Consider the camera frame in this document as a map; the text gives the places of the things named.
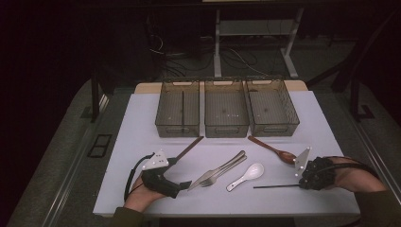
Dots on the black chopstick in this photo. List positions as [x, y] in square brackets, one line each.
[183, 107]
[274, 186]

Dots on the person's left hand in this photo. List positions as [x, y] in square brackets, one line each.
[142, 197]

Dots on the white table sheet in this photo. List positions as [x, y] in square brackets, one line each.
[220, 203]

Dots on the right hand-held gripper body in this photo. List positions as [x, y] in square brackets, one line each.
[317, 175]

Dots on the white ceramic spoon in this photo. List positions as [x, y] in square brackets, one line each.
[253, 171]

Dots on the brown translucent plastic bin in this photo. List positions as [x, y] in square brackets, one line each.
[226, 110]
[271, 108]
[170, 110]

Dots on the white metal desk frame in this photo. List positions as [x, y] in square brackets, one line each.
[217, 47]

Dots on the brown wooden spoon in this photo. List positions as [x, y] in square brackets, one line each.
[287, 157]

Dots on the brown wooden chopstick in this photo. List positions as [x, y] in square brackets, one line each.
[186, 152]
[193, 145]

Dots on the metal fork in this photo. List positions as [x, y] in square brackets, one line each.
[209, 182]

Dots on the black metal stand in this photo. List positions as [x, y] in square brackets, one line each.
[355, 97]
[94, 94]

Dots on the silver forks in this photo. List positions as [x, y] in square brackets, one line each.
[205, 176]

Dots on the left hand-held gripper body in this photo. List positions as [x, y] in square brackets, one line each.
[160, 184]

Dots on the person's right hand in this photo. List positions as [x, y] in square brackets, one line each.
[356, 179]

